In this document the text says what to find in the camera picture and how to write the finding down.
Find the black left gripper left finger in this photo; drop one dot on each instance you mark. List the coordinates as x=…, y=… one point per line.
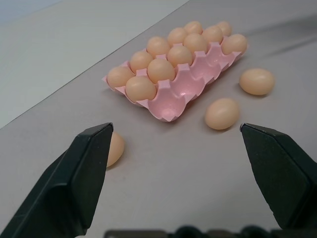
x=71, y=178

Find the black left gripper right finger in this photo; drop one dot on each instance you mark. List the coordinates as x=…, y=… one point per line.
x=284, y=173

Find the pink plastic egg tray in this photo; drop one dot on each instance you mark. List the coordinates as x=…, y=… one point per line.
x=183, y=84

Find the beige egg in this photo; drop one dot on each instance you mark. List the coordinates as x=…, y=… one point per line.
x=257, y=81
x=222, y=113
x=212, y=34
x=193, y=27
x=234, y=43
x=158, y=46
x=195, y=42
x=176, y=36
x=114, y=149
x=140, y=88
x=140, y=60
x=161, y=70
x=226, y=27
x=119, y=76
x=180, y=55

